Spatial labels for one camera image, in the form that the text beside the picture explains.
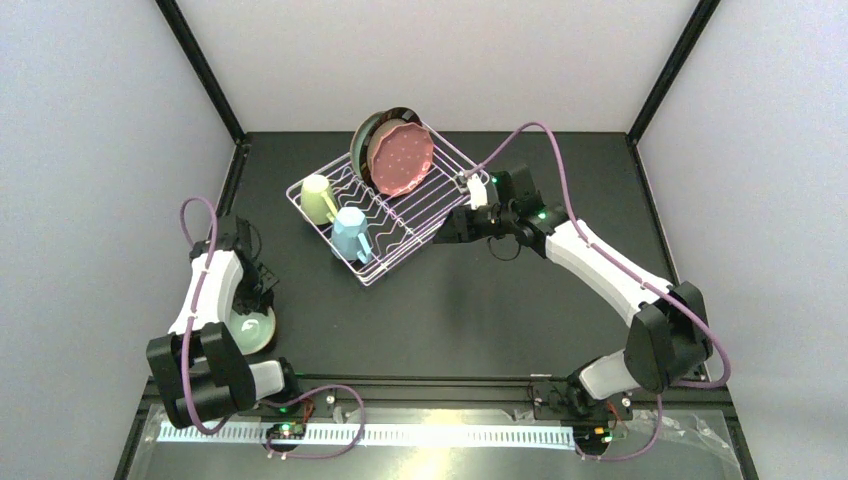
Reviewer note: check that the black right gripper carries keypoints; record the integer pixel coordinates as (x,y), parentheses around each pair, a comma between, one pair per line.
(463,222)

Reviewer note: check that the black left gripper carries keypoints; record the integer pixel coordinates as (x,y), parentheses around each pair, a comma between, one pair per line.
(258,289)

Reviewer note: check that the mint green brown bowl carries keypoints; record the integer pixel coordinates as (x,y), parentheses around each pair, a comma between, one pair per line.
(254,331)

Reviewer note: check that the green ceramic mug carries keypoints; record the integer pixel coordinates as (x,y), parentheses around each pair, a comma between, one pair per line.
(318,201)

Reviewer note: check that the blue ceramic mug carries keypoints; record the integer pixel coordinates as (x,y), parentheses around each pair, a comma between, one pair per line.
(349,236)

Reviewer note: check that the pink polka dot plate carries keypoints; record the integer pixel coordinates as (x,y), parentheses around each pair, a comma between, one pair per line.
(399,157)

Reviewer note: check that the white wire dish rack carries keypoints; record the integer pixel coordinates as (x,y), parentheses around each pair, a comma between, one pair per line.
(400,226)

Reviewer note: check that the mint green flower plate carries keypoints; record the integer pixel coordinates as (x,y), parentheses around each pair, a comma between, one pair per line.
(359,146)

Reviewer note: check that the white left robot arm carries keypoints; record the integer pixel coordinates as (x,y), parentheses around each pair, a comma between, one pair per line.
(201,366)

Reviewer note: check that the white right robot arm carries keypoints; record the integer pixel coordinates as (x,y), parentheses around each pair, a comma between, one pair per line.
(663,345)

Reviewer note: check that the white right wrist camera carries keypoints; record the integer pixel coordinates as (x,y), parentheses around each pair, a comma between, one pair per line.
(477,191)

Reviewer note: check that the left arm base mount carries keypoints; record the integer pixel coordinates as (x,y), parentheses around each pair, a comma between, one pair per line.
(303,403)

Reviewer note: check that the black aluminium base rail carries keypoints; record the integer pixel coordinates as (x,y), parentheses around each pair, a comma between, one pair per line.
(465,391)

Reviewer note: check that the white slotted cable duct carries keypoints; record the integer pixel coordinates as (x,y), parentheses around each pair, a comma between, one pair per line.
(390,435)

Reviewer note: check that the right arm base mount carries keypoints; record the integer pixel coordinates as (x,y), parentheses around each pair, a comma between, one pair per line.
(595,423)

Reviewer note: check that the black left frame post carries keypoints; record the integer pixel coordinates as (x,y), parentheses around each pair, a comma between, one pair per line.
(192,50)

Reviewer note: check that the black frame post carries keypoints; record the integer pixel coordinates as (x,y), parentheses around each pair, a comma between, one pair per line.
(685,44)
(192,50)

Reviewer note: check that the black right frame post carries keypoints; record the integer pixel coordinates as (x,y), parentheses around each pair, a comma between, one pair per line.
(685,44)

